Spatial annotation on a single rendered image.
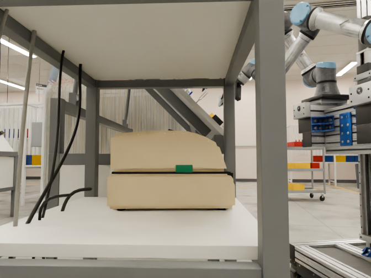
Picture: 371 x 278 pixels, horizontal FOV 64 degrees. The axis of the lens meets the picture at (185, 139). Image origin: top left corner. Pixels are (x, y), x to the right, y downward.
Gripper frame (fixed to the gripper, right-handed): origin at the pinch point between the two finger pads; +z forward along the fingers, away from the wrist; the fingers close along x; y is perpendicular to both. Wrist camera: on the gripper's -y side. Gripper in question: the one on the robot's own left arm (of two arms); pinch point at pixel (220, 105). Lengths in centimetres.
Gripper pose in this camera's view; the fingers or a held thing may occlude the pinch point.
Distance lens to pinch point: 194.8
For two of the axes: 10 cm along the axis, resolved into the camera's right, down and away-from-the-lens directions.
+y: -2.7, -6.0, 7.5
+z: -6.4, 7.0, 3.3
